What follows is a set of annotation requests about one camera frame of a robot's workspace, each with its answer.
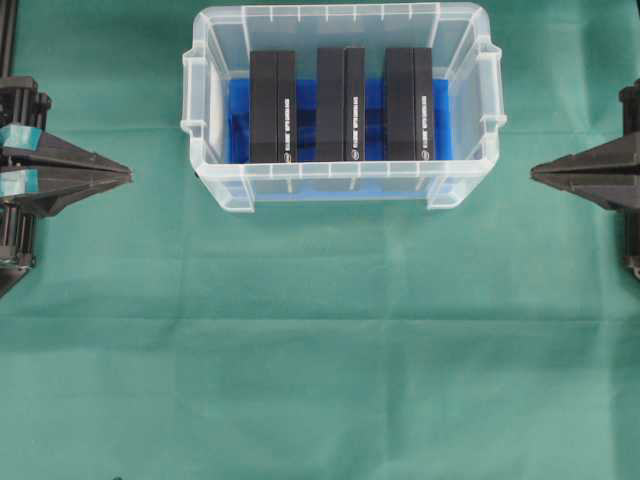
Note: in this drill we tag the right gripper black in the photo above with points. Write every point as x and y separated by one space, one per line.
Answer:
611 192

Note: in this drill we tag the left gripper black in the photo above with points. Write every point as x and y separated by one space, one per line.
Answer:
43 192

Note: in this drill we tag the black camera box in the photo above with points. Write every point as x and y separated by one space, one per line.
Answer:
409 117
273 107
340 114

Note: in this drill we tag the clear plastic storage case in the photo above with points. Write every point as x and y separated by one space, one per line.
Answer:
459 35

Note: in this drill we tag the black frame rail left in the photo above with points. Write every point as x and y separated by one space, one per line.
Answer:
8 18

